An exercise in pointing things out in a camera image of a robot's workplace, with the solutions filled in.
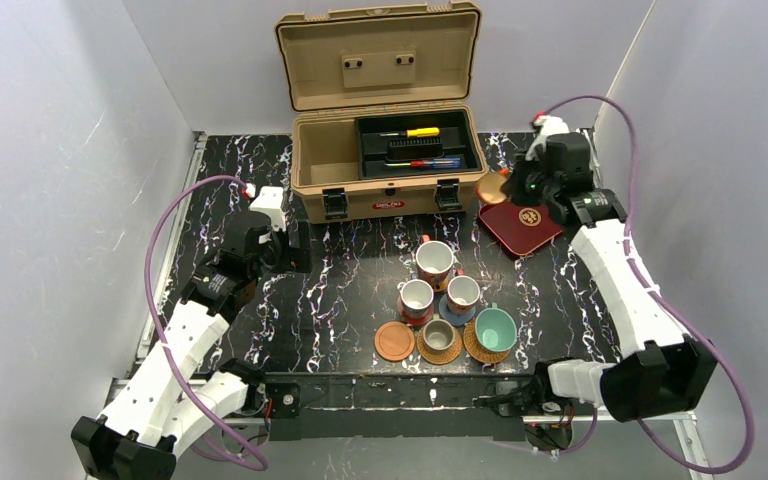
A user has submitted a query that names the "small orange cup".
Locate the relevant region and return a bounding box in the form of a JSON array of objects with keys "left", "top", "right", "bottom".
[{"left": 475, "top": 168, "right": 510, "bottom": 205}]

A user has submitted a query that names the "white cup dark outside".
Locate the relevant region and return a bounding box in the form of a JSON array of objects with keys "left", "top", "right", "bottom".
[{"left": 398, "top": 279, "right": 435, "bottom": 317}]

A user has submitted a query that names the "smooth wooden coaster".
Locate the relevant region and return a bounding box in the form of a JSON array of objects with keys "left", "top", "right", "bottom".
[{"left": 374, "top": 321, "right": 416, "bottom": 362}]

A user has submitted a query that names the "red round coaster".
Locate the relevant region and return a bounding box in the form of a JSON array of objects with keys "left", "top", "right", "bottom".
[{"left": 398, "top": 306, "right": 434, "bottom": 328}]

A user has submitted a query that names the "white cup floral pattern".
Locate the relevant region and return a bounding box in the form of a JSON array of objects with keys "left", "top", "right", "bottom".
[{"left": 414, "top": 235, "right": 455, "bottom": 293}]

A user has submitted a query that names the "small olive cup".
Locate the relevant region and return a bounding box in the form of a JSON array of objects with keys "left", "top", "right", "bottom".
[{"left": 420, "top": 319, "right": 456, "bottom": 353}]

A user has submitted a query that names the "blue round coaster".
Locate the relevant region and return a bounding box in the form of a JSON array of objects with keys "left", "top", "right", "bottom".
[{"left": 437, "top": 297, "right": 477, "bottom": 327}]

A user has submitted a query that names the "small white cup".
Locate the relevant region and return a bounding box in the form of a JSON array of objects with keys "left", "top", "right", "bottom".
[{"left": 447, "top": 269, "right": 481, "bottom": 315}]

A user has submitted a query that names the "woven rattan coaster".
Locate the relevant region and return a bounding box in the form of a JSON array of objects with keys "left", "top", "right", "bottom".
[
  {"left": 416, "top": 324, "right": 464, "bottom": 365},
  {"left": 463, "top": 320, "right": 510, "bottom": 364}
]

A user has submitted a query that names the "teal green bowl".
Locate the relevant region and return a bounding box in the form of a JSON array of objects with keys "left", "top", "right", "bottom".
[{"left": 474, "top": 303, "right": 518, "bottom": 353}]

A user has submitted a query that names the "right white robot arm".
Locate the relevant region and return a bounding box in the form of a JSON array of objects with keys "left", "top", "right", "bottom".
[{"left": 502, "top": 132, "right": 717, "bottom": 422}]

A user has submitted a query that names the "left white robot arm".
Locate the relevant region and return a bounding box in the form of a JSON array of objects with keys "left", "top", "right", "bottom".
[{"left": 71, "top": 212, "right": 312, "bottom": 479}]

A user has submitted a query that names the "red serving tray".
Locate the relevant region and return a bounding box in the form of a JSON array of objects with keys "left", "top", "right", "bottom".
[{"left": 478, "top": 202, "right": 563, "bottom": 257}]

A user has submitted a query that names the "black toolbox tray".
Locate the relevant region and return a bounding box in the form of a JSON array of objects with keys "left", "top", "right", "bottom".
[{"left": 355, "top": 108, "right": 486, "bottom": 180}]

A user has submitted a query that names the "tan plastic toolbox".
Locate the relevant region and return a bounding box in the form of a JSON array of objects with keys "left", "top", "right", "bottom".
[{"left": 275, "top": 1, "right": 488, "bottom": 224}]

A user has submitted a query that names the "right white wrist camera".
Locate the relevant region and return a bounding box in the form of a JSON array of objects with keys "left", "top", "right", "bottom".
[{"left": 525, "top": 113, "right": 570, "bottom": 161}]

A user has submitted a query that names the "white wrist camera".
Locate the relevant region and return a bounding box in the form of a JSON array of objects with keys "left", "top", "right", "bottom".
[
  {"left": 249, "top": 186, "right": 287, "bottom": 231},
  {"left": 525, "top": 113, "right": 570, "bottom": 161}
]

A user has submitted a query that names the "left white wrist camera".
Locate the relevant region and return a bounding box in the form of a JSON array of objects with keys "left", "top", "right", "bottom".
[{"left": 249, "top": 186, "right": 287, "bottom": 231}]

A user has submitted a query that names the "red blue handled screwdriver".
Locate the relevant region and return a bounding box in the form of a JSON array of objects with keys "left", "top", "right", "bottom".
[{"left": 386, "top": 157, "right": 462, "bottom": 169}]

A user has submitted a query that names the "yellow handled screwdriver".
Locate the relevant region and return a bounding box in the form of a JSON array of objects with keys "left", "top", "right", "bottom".
[{"left": 379, "top": 127, "right": 440, "bottom": 138}]

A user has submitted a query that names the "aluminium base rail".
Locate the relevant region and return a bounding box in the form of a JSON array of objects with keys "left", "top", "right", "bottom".
[{"left": 85, "top": 374, "right": 707, "bottom": 480}]

